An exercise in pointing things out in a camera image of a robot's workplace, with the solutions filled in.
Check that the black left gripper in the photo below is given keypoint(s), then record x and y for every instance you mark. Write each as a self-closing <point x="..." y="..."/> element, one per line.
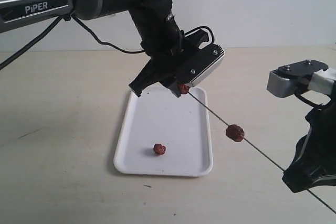
<point x="167" y="49"/>

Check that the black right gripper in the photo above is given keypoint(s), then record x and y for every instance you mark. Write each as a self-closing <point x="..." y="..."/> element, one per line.
<point x="313" y="164"/>

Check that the brown date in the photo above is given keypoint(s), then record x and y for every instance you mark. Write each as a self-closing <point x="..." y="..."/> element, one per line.
<point x="184" y="89"/>
<point x="235" y="133"/>
<point x="159" y="149"/>

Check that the thin metal skewer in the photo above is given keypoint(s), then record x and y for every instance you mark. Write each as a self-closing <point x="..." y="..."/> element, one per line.
<point x="261" y="152"/>

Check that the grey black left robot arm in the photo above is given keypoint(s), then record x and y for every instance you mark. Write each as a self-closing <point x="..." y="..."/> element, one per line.
<point x="147" y="15"/>

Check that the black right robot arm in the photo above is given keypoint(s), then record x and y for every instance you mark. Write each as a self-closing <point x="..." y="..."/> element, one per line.
<point x="313" y="164"/>

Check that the white plastic tray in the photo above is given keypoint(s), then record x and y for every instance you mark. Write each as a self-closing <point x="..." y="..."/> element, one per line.
<point x="180" y="124"/>

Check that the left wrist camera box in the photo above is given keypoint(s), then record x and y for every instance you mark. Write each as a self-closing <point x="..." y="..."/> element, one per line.
<point x="200" y="65"/>

